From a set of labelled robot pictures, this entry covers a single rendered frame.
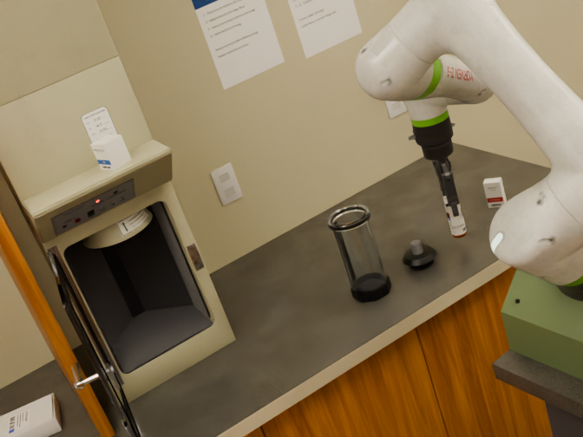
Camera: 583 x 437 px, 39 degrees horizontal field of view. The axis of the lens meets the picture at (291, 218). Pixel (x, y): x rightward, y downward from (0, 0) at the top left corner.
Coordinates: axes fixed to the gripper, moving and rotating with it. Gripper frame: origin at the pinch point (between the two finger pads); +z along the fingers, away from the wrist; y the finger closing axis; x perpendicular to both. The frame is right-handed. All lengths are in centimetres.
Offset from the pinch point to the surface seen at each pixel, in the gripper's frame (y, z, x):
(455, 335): 16.3, 25.5, -9.2
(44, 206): 35, -46, -83
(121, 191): 25, -41, -70
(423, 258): 6.4, 7.2, -10.9
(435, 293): 18.4, 10.5, -11.3
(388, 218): -27.8, 10.6, -15.9
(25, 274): 38, -35, -92
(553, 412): 54, 24, 4
